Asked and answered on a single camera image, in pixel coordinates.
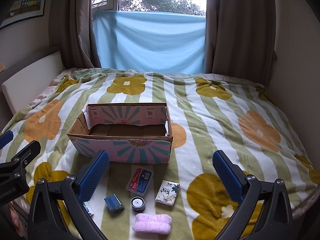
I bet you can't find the black round tin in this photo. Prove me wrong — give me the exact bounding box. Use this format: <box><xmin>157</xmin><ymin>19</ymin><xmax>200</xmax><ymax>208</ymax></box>
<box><xmin>130</xmin><ymin>196</ymin><xmax>146</xmax><ymax>212</ymax></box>

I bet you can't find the small dark blue box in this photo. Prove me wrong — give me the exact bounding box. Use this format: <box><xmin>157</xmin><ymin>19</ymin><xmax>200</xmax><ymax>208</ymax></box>
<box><xmin>104</xmin><ymin>194</ymin><xmax>125</xmax><ymax>214</ymax></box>

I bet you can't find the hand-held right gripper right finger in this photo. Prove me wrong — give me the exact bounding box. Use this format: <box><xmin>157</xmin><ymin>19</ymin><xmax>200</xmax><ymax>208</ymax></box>
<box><xmin>212</xmin><ymin>150</ymin><xmax>293</xmax><ymax>240</ymax></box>

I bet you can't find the floral striped blanket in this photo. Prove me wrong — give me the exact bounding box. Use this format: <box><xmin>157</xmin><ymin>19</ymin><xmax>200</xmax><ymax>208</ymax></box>
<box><xmin>0</xmin><ymin>67</ymin><xmax>320</xmax><ymax>240</ymax></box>

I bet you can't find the small white blue packet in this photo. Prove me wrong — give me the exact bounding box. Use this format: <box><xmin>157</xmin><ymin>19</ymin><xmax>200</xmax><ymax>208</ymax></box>
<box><xmin>82</xmin><ymin>201</ymin><xmax>94</xmax><ymax>217</ymax></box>

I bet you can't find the wall poster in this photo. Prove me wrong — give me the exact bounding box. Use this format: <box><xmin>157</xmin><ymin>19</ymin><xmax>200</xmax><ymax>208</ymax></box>
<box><xmin>0</xmin><ymin>0</ymin><xmax>52</xmax><ymax>29</ymax></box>

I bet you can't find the floral print tissue packet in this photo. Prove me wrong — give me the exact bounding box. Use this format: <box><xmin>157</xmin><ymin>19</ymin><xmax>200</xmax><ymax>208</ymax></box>
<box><xmin>155</xmin><ymin>180</ymin><xmax>180</xmax><ymax>207</ymax></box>

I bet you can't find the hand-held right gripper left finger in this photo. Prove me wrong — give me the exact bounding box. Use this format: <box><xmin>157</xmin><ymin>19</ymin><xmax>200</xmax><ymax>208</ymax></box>
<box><xmin>27</xmin><ymin>150</ymin><xmax>110</xmax><ymax>240</ymax></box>

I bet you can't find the red blue plastic case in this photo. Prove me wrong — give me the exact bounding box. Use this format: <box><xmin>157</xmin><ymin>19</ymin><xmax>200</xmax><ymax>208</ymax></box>
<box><xmin>126</xmin><ymin>167</ymin><xmax>154</xmax><ymax>197</ymax></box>

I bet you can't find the brown curtain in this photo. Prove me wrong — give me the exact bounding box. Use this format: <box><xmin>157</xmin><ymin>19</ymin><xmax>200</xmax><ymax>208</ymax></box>
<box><xmin>49</xmin><ymin>0</ymin><xmax>102</xmax><ymax>69</ymax></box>
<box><xmin>205</xmin><ymin>0</ymin><xmax>278</xmax><ymax>75</ymax></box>

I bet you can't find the white headboard panel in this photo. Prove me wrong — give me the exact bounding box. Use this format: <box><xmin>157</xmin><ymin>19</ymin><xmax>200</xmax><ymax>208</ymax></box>
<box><xmin>1</xmin><ymin>51</ymin><xmax>64</xmax><ymax>115</ymax></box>

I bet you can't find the pink patterned bedsheet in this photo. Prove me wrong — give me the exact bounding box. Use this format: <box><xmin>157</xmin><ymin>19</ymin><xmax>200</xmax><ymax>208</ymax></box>
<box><xmin>27</xmin><ymin>75</ymin><xmax>75</xmax><ymax>107</ymax></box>

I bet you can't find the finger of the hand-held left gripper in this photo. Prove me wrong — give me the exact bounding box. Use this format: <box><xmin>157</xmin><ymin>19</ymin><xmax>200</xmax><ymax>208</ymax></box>
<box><xmin>0</xmin><ymin>140</ymin><xmax>41</xmax><ymax>180</ymax></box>
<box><xmin>0</xmin><ymin>130</ymin><xmax>14</xmax><ymax>150</ymax></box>

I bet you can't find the pink fluffy cloth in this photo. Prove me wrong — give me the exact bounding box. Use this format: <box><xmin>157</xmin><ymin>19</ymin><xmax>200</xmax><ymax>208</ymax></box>
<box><xmin>133</xmin><ymin>213</ymin><xmax>172</xmax><ymax>235</ymax></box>

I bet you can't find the light blue cloth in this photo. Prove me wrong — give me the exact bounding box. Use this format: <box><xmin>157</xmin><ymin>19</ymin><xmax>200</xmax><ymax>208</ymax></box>
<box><xmin>92</xmin><ymin>11</ymin><xmax>207</xmax><ymax>74</ymax></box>

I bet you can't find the printed pink cardboard box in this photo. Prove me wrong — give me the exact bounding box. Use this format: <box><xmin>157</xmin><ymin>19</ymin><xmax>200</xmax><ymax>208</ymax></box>
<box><xmin>67</xmin><ymin>102</ymin><xmax>173</xmax><ymax>164</ymax></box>

